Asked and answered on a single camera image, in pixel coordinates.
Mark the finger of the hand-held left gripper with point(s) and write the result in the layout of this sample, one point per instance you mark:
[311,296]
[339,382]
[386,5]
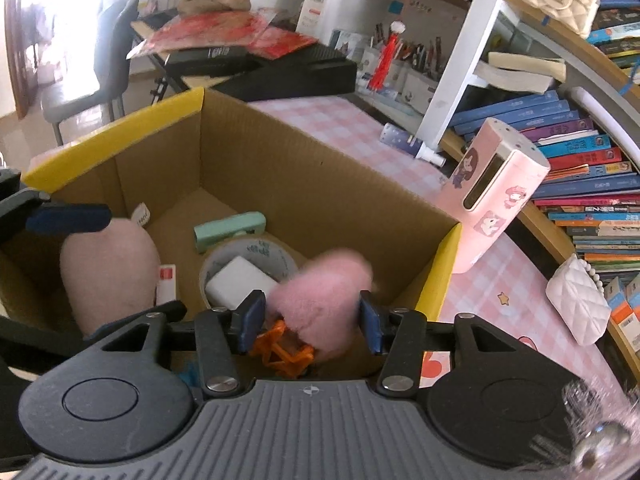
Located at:
[40,336]
[70,218]

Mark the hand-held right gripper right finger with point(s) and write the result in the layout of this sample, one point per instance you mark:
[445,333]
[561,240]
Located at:
[370,326]

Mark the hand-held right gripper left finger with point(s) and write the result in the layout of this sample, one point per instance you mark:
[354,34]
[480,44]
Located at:
[252,321]

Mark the orange hair clip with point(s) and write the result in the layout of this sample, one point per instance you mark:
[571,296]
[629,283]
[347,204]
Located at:
[280,355]

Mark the white charger block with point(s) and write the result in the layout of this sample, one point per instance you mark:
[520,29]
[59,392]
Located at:
[240,278]

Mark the pink fuzzy ball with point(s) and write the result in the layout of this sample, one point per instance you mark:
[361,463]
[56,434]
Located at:
[325,300]

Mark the pink plush pig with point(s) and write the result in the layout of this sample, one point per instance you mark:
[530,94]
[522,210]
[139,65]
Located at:
[110,270]

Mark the yellow tape roll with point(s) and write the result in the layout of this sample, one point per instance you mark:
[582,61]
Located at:
[267,251]

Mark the small red white box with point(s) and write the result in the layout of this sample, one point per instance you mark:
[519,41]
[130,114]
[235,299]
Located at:
[167,283]

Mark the grey-green toy car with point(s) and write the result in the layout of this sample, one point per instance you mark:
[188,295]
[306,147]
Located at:
[230,230]

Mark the yellow cardboard box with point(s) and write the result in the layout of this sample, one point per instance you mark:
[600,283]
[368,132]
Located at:
[300,180]

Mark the dark grey chair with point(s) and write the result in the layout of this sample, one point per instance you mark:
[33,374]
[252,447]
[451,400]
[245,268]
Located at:
[110,60]

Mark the pink cartoon dispenser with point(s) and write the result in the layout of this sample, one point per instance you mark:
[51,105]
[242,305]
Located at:
[480,200]

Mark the small blue spray bottle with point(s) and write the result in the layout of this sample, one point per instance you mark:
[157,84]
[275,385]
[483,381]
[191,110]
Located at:
[400,139]

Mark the pink printed desk mat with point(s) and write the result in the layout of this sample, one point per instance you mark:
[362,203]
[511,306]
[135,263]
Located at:
[375,125]

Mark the white quilted pouch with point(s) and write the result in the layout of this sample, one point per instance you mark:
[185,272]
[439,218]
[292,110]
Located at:
[575,300]

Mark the red paper packets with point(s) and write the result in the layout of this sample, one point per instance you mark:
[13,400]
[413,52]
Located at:
[215,30]

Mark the black flat device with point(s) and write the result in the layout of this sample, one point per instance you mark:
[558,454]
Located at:
[280,77]

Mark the white pen holders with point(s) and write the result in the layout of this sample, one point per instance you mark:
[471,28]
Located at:
[415,77]

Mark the orange white carton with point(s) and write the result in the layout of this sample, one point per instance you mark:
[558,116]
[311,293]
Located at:
[622,322]

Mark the row of colourful books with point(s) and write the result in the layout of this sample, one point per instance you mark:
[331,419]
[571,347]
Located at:
[575,160]

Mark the red knot tassel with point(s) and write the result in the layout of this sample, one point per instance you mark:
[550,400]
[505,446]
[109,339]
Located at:
[385,60]

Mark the white bookshelf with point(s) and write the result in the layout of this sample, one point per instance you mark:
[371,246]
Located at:
[470,60]

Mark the beige open book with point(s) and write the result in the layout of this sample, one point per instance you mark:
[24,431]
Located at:
[520,74]

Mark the white light bar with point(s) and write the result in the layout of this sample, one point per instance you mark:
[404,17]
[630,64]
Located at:
[595,111]

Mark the pile of thin blue books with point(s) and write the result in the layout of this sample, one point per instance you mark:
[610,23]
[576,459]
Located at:
[617,35]

